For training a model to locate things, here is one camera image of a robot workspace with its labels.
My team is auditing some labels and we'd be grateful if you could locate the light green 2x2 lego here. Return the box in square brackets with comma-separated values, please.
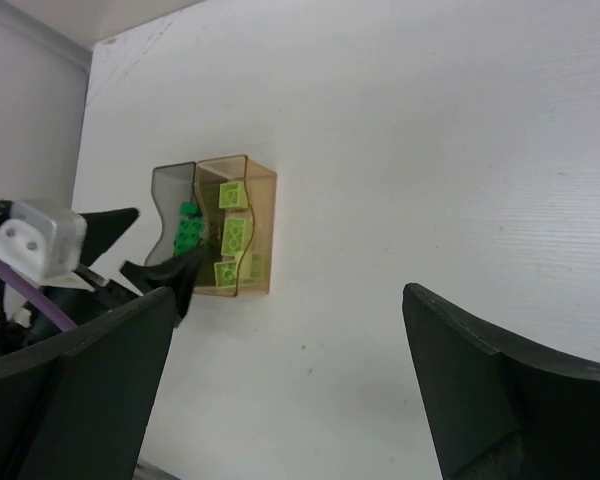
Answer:
[218, 181, 249, 210]

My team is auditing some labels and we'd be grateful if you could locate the small dark green curved lego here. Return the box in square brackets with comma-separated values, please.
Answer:
[179, 202, 201, 218]

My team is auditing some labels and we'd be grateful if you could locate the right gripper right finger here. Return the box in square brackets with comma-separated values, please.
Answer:
[402, 283, 600, 479]

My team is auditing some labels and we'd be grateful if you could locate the dark green 2x4 lego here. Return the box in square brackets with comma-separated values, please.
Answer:
[173, 216, 205, 256]

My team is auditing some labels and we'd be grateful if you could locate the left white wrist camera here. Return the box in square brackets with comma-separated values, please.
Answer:
[0, 199, 93, 291]

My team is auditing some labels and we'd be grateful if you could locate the light green sloped lego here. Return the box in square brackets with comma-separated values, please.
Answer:
[221, 217, 253, 256]

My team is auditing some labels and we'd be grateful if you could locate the smoky grey plastic container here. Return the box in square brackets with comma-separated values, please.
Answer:
[145, 161, 196, 265]

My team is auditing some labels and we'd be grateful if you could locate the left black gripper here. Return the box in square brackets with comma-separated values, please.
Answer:
[0, 208, 205, 356]

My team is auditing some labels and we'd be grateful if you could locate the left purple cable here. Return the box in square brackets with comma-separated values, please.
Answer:
[0, 212, 79, 334]

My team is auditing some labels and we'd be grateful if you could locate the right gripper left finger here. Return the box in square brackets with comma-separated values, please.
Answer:
[0, 288, 177, 479]

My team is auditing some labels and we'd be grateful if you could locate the amber plastic container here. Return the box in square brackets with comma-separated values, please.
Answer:
[193, 154, 277, 298]

